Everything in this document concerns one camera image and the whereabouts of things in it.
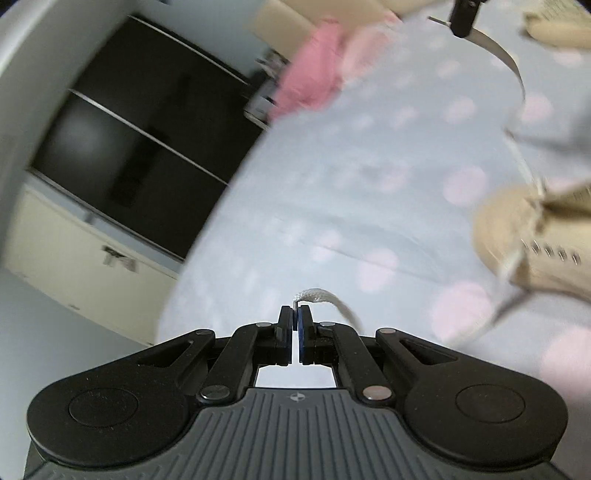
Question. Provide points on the white shoelace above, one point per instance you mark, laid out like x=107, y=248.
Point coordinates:
x=318, y=295

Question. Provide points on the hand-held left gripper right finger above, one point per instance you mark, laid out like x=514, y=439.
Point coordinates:
x=303, y=334

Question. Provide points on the beige platform shoe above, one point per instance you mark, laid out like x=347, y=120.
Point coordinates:
x=558, y=32
x=508, y=230

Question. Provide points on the cream cabinet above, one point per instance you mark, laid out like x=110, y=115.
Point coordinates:
x=69, y=258

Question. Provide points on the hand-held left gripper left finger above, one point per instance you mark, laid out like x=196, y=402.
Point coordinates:
x=289, y=332

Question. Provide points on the dark wardrobe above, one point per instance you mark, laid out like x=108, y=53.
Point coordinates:
x=138, y=138

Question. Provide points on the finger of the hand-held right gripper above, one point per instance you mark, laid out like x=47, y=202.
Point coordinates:
x=464, y=18

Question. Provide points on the beige headboard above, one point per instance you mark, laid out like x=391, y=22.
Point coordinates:
x=286, y=18

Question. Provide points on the light pink pillow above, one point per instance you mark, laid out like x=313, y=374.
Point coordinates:
x=364, y=46

